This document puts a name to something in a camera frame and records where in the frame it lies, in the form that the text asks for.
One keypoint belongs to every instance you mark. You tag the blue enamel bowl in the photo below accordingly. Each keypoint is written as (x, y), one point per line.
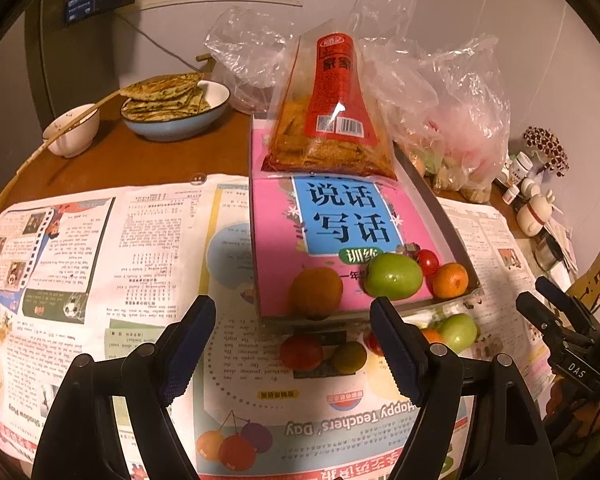
(180, 127)

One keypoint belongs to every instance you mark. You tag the plastic bag of produce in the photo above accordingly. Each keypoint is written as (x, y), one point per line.
(445, 100)

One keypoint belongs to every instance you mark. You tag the wooden cutout stand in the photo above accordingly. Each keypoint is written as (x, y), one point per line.
(595, 277)

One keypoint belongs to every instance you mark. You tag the small orange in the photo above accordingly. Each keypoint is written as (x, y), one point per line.
(450, 280)

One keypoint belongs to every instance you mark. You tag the metal cup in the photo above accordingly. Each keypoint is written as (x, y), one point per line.
(547, 255)

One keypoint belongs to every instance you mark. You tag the large orange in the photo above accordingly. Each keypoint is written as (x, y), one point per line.
(316, 291)

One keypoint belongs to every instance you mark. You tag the small white bowl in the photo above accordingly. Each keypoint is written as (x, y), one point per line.
(72, 135)

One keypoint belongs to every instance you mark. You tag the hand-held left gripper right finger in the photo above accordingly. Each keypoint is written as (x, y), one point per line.
(397, 355)

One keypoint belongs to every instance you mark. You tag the grey cardboard box tray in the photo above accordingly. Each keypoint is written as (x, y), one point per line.
(445, 225)

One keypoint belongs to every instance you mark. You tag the stack of flat pancakes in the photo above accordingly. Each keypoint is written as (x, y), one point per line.
(162, 95)

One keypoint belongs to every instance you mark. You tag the medium orange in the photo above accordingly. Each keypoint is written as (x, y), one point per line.
(430, 335)

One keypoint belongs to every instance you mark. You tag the blue tissue box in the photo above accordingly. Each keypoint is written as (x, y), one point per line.
(87, 6)

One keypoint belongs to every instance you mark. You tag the printed newspaper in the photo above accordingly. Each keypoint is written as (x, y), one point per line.
(105, 270)

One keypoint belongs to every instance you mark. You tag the white pill bottle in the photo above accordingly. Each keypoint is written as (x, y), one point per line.
(522, 166)

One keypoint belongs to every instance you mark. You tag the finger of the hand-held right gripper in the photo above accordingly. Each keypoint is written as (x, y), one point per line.
(567, 305)
(540, 317)

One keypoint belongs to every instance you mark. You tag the small green jujube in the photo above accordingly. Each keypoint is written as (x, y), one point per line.
(458, 332)

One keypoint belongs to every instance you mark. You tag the snack bag with red label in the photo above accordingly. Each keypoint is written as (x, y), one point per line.
(330, 110)

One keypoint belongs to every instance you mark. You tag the pink and blue book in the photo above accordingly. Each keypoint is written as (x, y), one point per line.
(280, 240)

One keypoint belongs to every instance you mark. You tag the large green jujube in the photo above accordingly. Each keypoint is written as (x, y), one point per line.
(395, 275)

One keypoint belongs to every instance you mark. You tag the large white figurine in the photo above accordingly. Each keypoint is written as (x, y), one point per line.
(532, 215)

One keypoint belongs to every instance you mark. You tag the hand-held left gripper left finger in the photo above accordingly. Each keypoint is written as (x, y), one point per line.
(185, 357)

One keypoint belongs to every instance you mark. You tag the empty clear plastic bag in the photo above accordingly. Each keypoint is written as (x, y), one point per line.
(245, 55)

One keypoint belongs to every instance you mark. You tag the brown dotted bouquet ornament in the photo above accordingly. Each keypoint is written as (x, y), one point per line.
(545, 149)

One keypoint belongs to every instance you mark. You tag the red cherry tomato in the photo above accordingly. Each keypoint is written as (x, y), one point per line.
(427, 260)
(372, 342)
(301, 351)

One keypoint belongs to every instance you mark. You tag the small yellow-green fruit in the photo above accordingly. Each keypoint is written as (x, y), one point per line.
(349, 357)

